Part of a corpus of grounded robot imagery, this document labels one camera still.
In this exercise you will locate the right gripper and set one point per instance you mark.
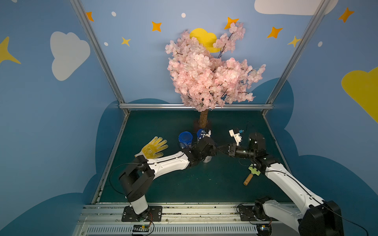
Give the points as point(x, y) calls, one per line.
point(232, 149)

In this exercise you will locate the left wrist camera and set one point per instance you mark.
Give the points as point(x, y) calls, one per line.
point(206, 132)

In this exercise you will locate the left circuit board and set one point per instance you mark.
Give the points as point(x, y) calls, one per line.
point(138, 229)

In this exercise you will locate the left aluminium frame post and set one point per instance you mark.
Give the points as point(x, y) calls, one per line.
point(86, 24)

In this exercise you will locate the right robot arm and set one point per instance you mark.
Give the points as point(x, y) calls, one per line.
point(313, 217)

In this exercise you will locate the yellow work glove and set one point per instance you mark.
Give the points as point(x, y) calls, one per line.
point(153, 149)

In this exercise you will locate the green wooden-handled scraper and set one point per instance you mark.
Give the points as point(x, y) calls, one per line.
point(253, 172)

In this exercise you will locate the pink cherry blossom tree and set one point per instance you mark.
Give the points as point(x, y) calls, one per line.
point(204, 81)

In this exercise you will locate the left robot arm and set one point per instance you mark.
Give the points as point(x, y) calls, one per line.
point(138, 176)

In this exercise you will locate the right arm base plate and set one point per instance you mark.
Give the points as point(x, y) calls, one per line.
point(252, 213)

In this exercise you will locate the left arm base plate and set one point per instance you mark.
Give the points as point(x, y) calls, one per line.
point(153, 214)

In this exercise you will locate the circuit board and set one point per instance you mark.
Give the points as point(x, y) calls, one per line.
point(264, 230)
point(138, 229)

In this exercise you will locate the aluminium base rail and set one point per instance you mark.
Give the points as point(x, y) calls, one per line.
point(188, 219)

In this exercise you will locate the blue-lid toiletry cup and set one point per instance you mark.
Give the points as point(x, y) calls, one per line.
point(207, 159)
point(185, 139)
point(200, 134)

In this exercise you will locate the right aluminium frame post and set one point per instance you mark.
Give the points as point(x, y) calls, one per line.
point(299, 49)

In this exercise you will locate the aluminium frame post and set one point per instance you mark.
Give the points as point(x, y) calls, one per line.
point(86, 24)
point(299, 49)

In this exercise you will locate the right circuit board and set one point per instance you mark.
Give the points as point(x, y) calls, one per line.
point(264, 230)

